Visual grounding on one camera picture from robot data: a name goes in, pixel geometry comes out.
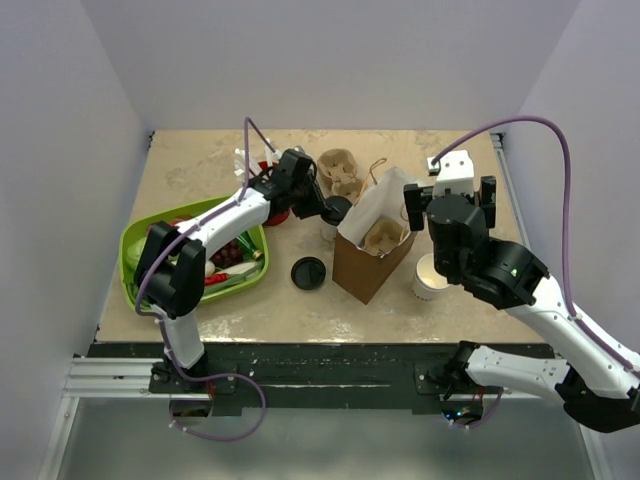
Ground black coffee lid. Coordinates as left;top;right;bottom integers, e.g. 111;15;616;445
290;256;327;291
322;195;354;226

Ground brown paper bag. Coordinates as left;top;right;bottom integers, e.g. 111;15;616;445
332;158;416;304

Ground cardboard cup carrier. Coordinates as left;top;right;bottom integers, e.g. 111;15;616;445
361;217;408;257
317;148;367;205

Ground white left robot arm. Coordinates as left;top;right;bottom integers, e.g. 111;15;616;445
134;149;330;392

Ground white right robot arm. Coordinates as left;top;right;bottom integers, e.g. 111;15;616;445
403;184;639;433

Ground black coffee lid on table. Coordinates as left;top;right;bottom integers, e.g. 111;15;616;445
290;256;327;291

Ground red cup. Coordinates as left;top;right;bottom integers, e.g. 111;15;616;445
264;210;290;227

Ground white paper cup stack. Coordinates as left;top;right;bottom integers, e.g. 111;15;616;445
411;254;449;301

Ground toy purple grapes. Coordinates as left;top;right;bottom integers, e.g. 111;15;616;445
210;239;244;270

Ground green plastic tray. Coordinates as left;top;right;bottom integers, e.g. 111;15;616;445
119;195;270;310

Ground white toy radish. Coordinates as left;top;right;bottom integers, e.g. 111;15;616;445
205;261;262;286

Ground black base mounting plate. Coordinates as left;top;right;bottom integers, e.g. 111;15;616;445
88;342;458;417

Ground green toy cabbage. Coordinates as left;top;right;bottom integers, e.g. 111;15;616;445
125;238;146;271

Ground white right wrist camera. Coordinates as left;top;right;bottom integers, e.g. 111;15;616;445
427;150;475;197

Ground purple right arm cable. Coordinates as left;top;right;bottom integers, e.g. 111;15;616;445
433;115;640;431

